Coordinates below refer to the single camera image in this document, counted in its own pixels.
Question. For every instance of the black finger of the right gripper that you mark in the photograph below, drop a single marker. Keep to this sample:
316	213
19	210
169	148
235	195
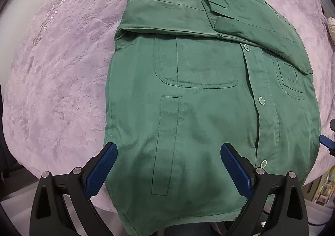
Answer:
327	142

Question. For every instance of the purple textured bedspread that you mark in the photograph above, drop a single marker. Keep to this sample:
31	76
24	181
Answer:
54	103

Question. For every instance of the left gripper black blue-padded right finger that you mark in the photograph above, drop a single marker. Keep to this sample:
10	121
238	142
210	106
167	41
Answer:
288	214

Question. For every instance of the cream knitted plush object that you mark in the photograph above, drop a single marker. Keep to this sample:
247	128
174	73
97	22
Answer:
331	28

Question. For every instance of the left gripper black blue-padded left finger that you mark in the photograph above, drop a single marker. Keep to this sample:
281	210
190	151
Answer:
49	215

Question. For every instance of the green button work jacket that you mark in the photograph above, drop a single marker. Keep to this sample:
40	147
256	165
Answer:
188	76

